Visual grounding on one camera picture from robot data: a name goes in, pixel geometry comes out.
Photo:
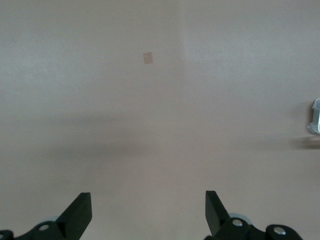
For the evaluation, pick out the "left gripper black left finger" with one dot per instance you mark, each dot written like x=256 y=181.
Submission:
x=72 y=220

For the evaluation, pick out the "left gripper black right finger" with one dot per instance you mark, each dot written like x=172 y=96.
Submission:
x=217 y=217

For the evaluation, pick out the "clear plastic egg carton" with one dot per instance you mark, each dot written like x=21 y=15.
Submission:
x=316 y=117

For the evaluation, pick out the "small square tape patch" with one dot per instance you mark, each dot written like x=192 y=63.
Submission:
x=148 y=58

